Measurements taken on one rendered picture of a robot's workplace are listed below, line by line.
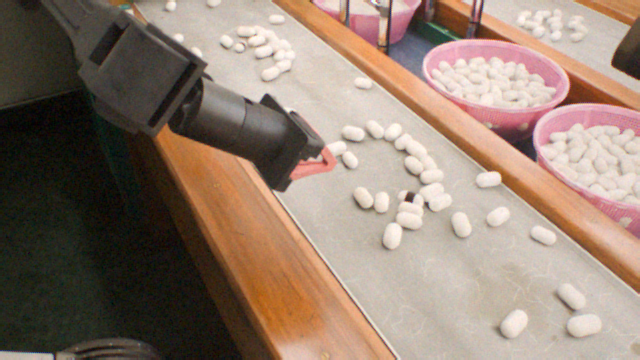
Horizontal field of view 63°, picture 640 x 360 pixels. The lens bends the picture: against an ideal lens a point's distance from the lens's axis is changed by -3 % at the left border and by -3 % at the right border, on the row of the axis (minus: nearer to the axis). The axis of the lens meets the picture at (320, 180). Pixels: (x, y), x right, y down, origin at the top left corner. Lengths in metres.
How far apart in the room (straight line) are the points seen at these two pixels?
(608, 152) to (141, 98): 0.75
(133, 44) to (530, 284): 0.51
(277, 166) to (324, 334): 0.18
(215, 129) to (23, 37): 1.91
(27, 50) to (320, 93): 1.60
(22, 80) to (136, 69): 2.00
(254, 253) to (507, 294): 0.30
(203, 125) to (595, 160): 0.64
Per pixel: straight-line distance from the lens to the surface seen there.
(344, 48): 1.10
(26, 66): 2.41
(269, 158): 0.53
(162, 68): 0.45
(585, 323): 0.65
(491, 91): 1.05
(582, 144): 0.96
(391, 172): 0.80
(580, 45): 1.30
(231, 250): 0.66
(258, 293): 0.61
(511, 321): 0.62
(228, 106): 0.49
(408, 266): 0.67
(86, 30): 0.53
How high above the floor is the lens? 1.24
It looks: 40 degrees down
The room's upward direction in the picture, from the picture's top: straight up
